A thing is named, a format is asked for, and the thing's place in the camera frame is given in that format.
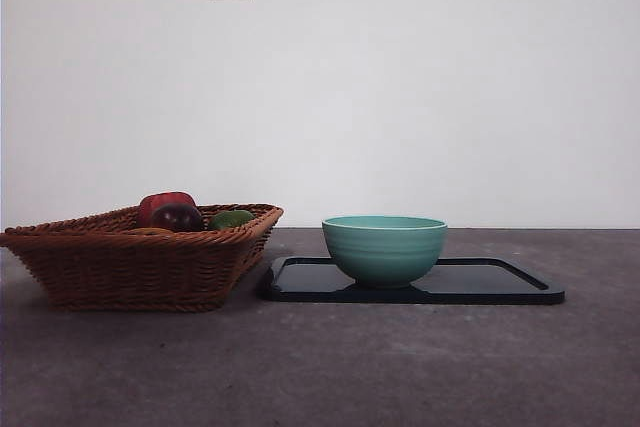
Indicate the teal ceramic bowl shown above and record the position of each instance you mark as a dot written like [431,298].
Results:
[385,252]

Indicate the yellow-brown kiwi fruit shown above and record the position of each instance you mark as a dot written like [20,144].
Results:
[150,230]

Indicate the green avocado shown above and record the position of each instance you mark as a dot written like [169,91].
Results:
[229,220]

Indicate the dark purple round fruit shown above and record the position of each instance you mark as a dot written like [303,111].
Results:
[177,218]

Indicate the red apple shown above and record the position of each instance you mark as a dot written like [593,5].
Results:
[147,209]

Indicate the dark rectangular tray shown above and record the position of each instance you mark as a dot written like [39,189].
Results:
[475,282]

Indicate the brown wicker basket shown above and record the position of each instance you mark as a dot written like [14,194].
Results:
[125,267]

